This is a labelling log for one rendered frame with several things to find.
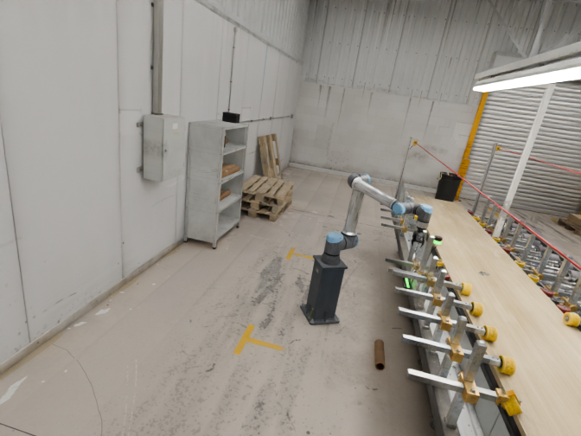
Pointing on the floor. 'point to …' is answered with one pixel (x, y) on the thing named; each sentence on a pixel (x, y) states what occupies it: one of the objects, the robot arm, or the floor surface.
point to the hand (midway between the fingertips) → (415, 251)
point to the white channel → (538, 111)
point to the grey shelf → (225, 219)
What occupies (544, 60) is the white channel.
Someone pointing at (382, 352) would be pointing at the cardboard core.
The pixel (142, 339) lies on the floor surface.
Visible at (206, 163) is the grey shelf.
